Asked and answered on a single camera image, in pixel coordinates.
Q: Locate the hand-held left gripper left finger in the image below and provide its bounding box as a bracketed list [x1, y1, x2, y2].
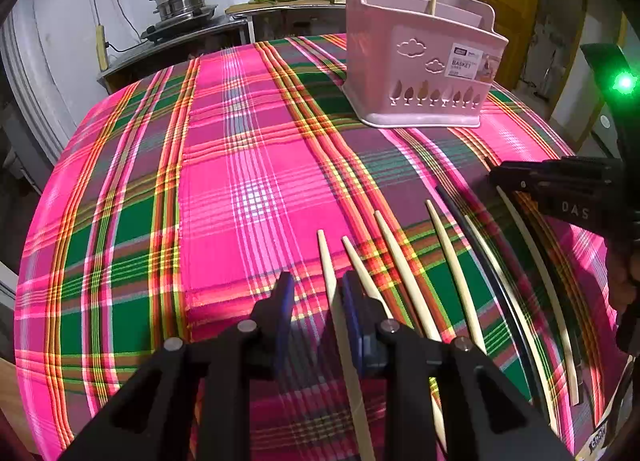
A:
[57, 272, 296, 461]

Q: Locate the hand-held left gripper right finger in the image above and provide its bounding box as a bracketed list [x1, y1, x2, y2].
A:
[341, 272, 576, 461]

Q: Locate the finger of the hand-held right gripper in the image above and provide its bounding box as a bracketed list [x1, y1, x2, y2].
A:
[486, 157, 623, 192]

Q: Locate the black chopstick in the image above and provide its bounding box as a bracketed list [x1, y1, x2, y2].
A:
[435, 185, 546, 409]

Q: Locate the pink plastic basket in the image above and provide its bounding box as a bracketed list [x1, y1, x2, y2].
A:
[342, 0, 510, 130]

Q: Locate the person's right hand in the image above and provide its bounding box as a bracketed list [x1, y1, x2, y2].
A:
[612, 247, 640, 314]

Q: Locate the pink plaid tablecloth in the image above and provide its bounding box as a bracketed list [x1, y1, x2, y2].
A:
[14, 33, 631, 461]

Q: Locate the yellow wooden door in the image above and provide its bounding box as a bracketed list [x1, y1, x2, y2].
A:
[462, 0, 543, 92]

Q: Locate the white printed sack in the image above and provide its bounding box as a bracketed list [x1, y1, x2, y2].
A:
[590, 356, 638, 461]

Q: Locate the steel kitchen shelf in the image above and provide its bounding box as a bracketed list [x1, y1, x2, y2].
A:
[225, 0, 351, 44]

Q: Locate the low steel table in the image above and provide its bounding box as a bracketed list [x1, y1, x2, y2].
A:
[97, 16, 251, 94]

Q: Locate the wooden cutting board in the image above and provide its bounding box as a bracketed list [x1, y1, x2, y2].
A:
[225, 0, 326, 14]

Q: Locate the white door frame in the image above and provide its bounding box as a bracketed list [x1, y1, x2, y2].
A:
[2, 11, 71, 164]

